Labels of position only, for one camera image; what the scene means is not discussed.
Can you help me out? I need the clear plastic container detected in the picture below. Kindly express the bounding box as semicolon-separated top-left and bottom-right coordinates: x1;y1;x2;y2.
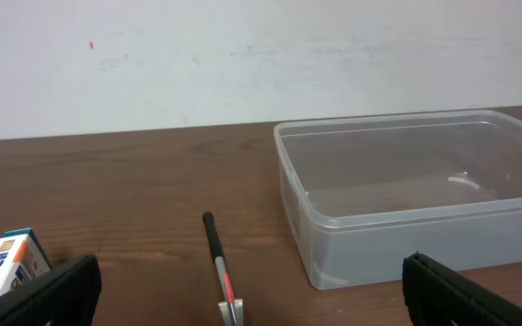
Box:
274;110;522;290

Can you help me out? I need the white teal screwdriver box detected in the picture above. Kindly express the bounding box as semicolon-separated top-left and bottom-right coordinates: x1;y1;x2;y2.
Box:
0;228;53;296

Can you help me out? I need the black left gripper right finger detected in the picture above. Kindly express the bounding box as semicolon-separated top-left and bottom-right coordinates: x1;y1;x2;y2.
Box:
401;253;522;326

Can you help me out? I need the black orange scraper tool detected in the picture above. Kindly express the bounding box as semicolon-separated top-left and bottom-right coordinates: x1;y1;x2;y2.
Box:
202;212;244;326

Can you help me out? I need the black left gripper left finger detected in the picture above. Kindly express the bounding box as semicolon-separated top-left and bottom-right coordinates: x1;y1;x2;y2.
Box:
0;254;102;326

